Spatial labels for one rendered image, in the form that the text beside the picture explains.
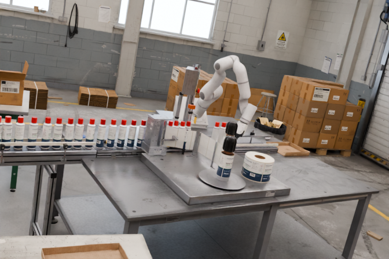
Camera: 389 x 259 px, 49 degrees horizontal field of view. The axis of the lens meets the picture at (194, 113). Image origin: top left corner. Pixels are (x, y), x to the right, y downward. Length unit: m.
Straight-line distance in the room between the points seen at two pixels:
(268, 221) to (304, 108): 4.15
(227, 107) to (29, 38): 3.82
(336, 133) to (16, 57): 5.75
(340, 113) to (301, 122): 0.71
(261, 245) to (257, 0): 7.02
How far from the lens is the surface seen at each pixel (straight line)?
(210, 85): 3.68
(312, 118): 6.91
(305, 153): 3.95
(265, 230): 2.90
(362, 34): 8.56
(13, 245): 2.02
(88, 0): 8.32
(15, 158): 2.78
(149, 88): 8.75
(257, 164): 2.84
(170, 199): 2.49
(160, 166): 2.79
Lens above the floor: 1.89
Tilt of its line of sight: 13 degrees down
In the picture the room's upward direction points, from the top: 11 degrees clockwise
